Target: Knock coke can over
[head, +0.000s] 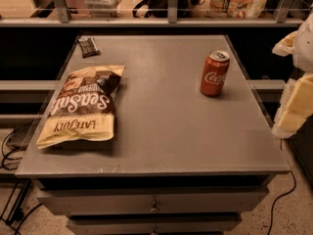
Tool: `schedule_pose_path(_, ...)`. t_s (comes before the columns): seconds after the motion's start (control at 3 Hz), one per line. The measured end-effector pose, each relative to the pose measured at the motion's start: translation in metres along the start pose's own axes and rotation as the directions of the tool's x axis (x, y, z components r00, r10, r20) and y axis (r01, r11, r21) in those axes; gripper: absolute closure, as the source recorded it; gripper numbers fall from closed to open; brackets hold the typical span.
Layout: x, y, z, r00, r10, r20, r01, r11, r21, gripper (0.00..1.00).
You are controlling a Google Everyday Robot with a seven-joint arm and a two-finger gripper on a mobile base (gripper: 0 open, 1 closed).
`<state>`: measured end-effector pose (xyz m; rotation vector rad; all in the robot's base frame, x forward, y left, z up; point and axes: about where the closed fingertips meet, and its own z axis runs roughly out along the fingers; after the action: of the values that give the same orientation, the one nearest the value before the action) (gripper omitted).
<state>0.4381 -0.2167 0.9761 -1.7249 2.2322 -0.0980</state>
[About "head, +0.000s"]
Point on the grey metal shelf rail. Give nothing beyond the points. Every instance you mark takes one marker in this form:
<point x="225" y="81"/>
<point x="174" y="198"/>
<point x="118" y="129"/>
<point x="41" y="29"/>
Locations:
<point x="73" y="13"/>

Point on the Late July chip bag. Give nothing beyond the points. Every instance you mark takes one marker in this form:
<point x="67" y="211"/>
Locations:
<point x="85" y="108"/>

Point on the black bag on shelf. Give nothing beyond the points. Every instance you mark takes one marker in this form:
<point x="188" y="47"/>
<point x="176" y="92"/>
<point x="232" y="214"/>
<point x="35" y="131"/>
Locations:
<point x="160" y="8"/>

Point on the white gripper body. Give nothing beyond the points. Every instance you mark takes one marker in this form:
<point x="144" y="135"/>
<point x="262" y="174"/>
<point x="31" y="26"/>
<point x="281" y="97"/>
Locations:
<point x="304" y="48"/>

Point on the drawer with knob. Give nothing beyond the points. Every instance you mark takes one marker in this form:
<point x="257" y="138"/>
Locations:
<point x="151" y="201"/>
<point x="152" y="225"/>

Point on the dark chocolate bar wrapper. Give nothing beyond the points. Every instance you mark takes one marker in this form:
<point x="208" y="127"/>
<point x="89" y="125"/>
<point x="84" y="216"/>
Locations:
<point x="88" y="47"/>

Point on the red coke can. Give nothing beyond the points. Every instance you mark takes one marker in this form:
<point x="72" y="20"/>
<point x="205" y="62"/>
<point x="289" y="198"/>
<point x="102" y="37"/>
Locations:
<point x="214" y="72"/>

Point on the top drawer with knob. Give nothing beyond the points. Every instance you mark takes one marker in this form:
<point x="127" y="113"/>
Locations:
<point x="151" y="201"/>

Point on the grey drawer cabinet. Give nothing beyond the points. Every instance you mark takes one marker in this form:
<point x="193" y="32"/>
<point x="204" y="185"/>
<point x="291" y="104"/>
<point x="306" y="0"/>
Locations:
<point x="168" y="135"/>

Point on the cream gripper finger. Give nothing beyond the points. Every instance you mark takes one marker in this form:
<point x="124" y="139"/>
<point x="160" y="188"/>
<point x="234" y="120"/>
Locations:
<point x="285" y="46"/>
<point x="296" y="106"/>

